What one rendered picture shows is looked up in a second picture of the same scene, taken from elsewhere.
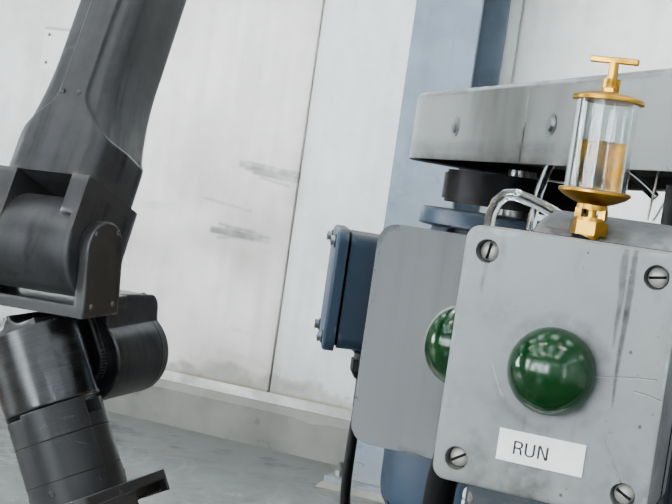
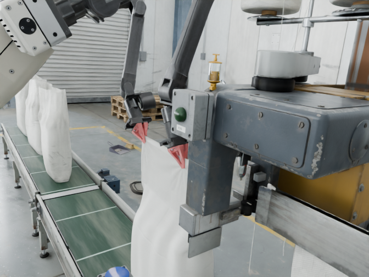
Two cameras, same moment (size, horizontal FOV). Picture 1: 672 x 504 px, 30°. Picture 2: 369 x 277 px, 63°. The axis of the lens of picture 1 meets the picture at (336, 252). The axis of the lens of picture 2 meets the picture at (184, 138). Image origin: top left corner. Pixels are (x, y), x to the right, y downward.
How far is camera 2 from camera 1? 40 cm
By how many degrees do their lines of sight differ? 33
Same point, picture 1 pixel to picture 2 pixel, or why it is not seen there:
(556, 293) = (182, 100)
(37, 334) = (167, 108)
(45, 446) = (168, 128)
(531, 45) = not seen: outside the picture
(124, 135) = (182, 70)
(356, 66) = not seen: hidden behind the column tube
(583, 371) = (181, 114)
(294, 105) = (339, 47)
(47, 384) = (168, 117)
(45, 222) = (166, 88)
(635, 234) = (221, 88)
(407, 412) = not seen: hidden behind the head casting
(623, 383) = (189, 116)
